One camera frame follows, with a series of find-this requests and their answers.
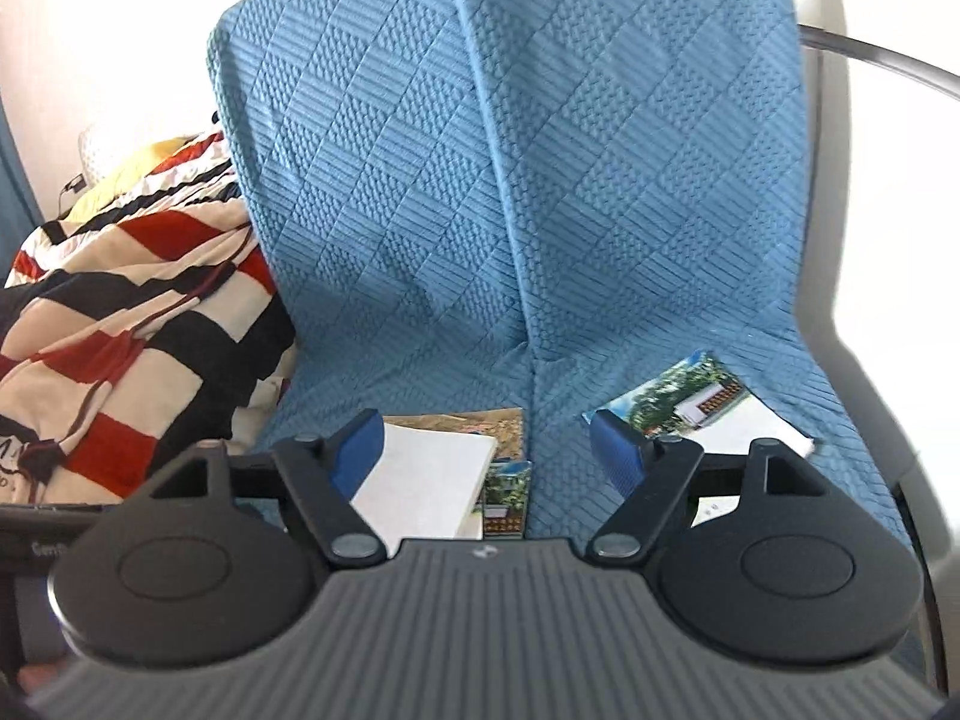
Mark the person's left hand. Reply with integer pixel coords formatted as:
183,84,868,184
16,660,67,697

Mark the teal curtain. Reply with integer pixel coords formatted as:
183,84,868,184
0,101,42,230

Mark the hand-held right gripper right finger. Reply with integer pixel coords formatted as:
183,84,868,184
586,408,824,569

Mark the grey curved metal bar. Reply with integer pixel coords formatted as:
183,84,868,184
797,22,960,102

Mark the red black striped cloth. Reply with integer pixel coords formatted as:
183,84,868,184
0,131,297,507

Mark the blue textured sofa cover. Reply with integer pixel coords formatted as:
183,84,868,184
206,0,922,563

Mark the white dotted pillow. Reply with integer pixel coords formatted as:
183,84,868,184
77,124,125,185

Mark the yellow pillow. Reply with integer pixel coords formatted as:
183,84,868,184
71,135,207,215

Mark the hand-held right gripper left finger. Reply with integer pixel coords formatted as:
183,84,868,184
148,409,389,571

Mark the thick white book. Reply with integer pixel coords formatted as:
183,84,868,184
347,422,497,541

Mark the photo cover booklet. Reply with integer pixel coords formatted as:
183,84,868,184
472,457,535,541
583,347,817,530

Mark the tan landscape cover book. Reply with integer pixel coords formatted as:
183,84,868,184
382,409,526,462

